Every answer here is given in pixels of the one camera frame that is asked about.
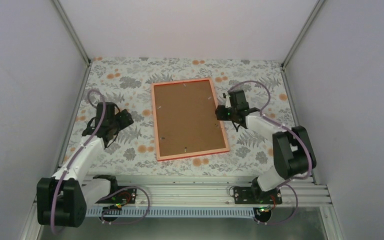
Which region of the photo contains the red picture frame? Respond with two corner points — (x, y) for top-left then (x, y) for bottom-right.
(151, 77), (231, 162)

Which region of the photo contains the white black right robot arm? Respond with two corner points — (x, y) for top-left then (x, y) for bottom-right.
(215, 90), (317, 204)

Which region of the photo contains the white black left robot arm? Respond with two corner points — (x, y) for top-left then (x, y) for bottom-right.
(36, 102), (134, 227)

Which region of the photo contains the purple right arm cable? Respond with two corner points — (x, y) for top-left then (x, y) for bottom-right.
(227, 80), (314, 227)

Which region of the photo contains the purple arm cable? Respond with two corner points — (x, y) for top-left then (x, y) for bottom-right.
(49, 89), (150, 236)
(227, 80), (314, 227)

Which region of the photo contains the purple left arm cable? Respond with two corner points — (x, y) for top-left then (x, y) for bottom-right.
(49, 89), (150, 236)

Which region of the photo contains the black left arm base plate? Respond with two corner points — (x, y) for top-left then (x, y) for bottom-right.
(91, 186), (138, 205)

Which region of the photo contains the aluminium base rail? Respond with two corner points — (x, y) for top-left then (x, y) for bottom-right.
(34, 175), (333, 208)

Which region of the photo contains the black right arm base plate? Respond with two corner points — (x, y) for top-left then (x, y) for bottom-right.
(232, 186), (283, 205)

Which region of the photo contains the grey slotted cable duct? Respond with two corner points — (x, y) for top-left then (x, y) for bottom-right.
(104, 206), (255, 219)

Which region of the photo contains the aluminium corner post left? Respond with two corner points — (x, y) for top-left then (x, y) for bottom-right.
(50, 0), (91, 66)

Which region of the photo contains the aluminium corner post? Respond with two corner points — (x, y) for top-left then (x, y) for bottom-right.
(281, 0), (327, 71)
(50, 0), (91, 66)

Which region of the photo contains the aluminium corner post right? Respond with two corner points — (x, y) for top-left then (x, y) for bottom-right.
(281, 0), (327, 71)

